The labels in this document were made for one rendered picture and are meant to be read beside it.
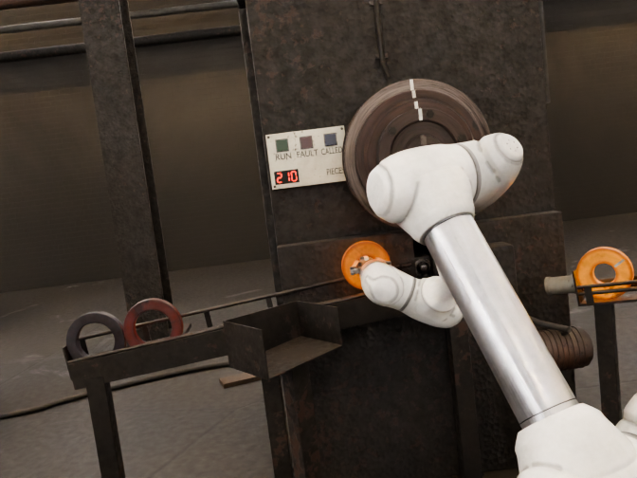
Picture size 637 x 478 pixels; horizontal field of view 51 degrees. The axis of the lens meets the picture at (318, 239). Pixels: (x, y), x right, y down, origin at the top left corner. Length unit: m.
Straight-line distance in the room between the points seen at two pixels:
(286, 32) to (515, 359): 1.45
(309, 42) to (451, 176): 1.12
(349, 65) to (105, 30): 2.82
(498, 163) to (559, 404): 0.46
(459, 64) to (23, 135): 6.98
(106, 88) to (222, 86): 3.61
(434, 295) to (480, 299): 0.62
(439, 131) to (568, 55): 6.96
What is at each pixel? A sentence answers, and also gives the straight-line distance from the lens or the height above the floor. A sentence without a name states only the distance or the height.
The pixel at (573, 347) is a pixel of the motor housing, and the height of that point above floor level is 0.49.
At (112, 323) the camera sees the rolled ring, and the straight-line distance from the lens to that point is 2.24.
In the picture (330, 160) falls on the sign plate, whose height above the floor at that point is 1.13.
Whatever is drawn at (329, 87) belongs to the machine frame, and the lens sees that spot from 2.26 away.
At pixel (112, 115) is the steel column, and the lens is 4.78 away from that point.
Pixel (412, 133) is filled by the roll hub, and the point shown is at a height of 1.18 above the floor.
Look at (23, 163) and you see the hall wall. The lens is 8.76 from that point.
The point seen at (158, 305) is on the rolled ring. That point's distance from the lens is 2.20.
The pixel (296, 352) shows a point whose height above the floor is 0.60.
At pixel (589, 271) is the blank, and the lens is 2.16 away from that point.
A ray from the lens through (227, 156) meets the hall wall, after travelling 8.22.
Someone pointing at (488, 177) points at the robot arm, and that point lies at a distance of 1.34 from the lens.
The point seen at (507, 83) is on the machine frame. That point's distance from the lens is 2.38.
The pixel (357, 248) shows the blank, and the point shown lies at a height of 0.85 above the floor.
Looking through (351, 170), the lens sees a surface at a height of 1.10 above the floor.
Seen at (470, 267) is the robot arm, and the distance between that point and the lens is 1.20.
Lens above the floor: 1.14
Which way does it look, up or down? 7 degrees down
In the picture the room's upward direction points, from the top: 7 degrees counter-clockwise
